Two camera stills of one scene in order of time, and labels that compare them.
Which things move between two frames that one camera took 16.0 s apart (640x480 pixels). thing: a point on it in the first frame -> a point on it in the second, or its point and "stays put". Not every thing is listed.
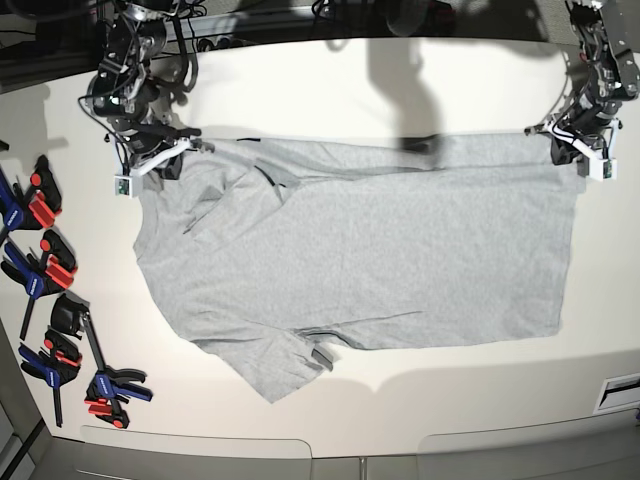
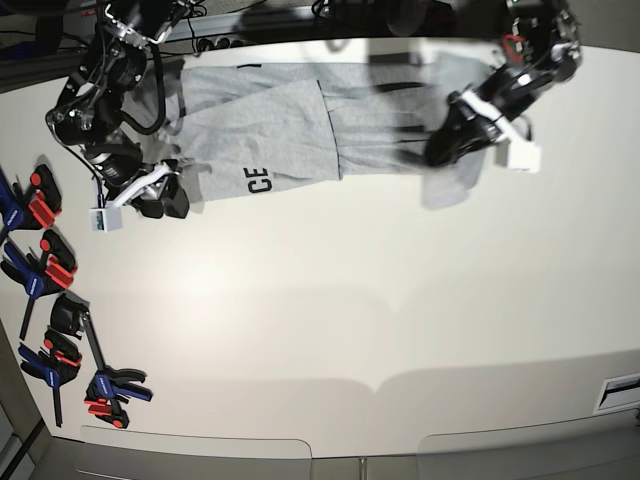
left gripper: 148,147 -> 124,177
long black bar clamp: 111,386 stays put
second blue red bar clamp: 37,277 stays put
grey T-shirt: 270,252 -> 245,131
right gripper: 582,130 -> 470,127
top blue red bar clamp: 33,209 stays put
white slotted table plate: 619,393 stays put
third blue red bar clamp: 57,363 stays put
